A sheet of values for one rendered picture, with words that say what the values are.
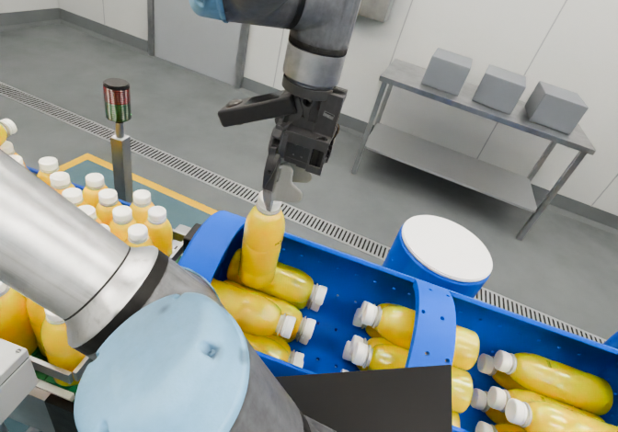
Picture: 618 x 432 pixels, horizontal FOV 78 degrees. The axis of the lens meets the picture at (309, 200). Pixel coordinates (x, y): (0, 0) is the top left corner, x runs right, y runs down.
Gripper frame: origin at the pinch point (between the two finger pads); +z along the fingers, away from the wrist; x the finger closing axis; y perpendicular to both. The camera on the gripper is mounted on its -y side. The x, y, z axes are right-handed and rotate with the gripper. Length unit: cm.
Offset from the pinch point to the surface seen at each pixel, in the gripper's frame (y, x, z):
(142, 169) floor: -133, 159, 134
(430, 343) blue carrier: 31.8, -7.2, 12.1
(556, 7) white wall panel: 126, 328, -25
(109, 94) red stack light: -54, 32, 10
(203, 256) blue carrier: -7.6, -6.6, 11.7
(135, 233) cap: -27.4, 3.4, 23.4
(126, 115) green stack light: -51, 35, 16
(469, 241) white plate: 53, 52, 31
